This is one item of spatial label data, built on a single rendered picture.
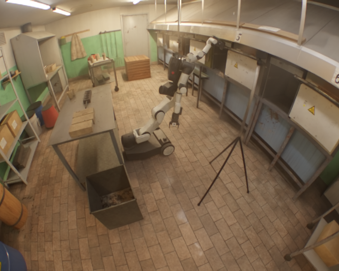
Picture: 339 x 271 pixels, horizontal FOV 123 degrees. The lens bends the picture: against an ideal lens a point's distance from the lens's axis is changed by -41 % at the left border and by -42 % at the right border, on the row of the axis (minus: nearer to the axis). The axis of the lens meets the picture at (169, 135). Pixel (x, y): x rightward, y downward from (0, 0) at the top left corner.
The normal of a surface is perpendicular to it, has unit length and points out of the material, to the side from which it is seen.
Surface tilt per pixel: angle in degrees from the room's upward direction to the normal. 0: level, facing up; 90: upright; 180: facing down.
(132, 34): 90
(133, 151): 0
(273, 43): 80
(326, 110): 90
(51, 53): 90
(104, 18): 90
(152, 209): 0
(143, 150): 0
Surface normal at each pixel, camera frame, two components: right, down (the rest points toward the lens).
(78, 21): 0.35, 0.61
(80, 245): -0.01, -0.76
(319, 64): -0.92, 0.09
